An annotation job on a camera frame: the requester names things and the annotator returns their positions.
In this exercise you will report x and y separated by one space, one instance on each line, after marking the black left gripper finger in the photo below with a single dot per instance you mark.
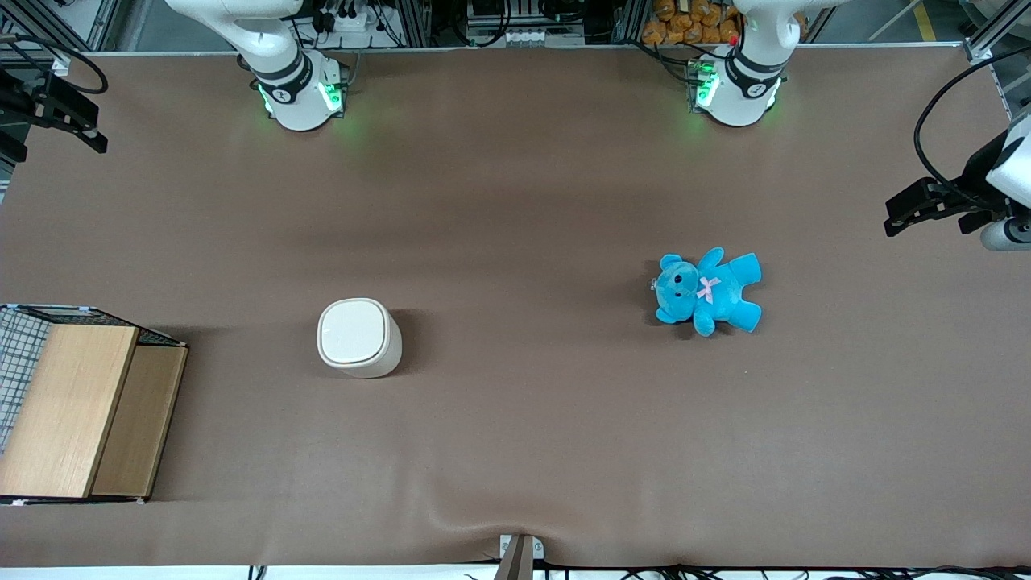
918 201
976 222

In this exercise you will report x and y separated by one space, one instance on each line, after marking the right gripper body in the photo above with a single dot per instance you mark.
22 100

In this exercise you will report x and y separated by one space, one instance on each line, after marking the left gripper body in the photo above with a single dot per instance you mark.
972 182

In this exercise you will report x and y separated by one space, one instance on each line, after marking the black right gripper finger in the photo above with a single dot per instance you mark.
68 101
90 141

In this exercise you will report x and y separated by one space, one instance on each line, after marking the white lidded trash can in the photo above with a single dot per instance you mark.
354 334

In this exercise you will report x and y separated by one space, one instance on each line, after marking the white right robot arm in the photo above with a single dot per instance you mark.
294 80

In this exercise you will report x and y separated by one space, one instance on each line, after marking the blue teddy bear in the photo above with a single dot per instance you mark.
717 290

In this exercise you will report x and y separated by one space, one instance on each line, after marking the orange toy pile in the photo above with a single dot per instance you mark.
689 22

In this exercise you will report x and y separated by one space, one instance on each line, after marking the white power strip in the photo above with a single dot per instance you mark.
540 36

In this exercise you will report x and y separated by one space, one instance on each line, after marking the brown table cover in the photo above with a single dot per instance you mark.
523 419

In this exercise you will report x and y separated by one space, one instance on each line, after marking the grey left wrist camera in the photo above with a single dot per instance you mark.
1007 234

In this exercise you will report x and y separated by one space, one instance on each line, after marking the aluminium frame rail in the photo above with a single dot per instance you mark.
995 28
56 32

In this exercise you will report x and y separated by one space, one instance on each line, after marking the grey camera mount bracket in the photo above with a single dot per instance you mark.
519 557

